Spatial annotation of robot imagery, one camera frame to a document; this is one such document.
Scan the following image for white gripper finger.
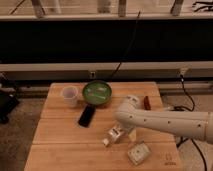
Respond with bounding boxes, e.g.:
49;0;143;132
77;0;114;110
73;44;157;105
128;129;137;142

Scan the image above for clear plastic bottle white label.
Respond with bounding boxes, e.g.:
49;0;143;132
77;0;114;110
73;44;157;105
102;124;125;147

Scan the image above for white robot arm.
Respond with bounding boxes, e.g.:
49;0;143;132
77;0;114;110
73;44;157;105
115;95;213;144

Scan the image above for green ceramic bowl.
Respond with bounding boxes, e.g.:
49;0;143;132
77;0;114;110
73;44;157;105
82;80;112;105

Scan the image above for small brown object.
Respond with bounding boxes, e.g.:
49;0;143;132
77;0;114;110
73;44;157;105
144;96;151;110

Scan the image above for black smartphone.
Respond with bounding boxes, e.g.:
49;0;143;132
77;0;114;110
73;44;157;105
78;105;95;127

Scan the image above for translucent plastic cup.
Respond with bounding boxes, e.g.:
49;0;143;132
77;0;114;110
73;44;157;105
61;86;78;107

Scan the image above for dark object at left edge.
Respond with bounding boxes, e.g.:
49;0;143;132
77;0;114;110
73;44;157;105
0;72;20;126

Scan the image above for black floor cables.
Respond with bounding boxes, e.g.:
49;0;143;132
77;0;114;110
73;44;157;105
171;73;208;171

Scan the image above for black hanging cable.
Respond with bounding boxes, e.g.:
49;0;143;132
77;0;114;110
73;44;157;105
107;10;142;80

